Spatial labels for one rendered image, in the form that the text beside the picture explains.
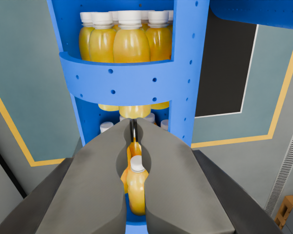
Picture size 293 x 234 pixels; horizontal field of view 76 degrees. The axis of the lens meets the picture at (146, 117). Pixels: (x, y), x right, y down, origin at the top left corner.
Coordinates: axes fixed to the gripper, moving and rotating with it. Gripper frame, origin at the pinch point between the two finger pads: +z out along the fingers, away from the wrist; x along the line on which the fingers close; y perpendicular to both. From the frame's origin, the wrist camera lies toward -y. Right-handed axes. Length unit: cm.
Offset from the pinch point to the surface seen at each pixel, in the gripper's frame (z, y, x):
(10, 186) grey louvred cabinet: 125, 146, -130
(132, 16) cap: 23.2, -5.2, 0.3
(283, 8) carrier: 57, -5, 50
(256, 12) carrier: 74, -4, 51
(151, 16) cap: 28.1, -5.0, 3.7
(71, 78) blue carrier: 20.9, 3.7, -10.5
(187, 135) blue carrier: 21.3, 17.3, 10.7
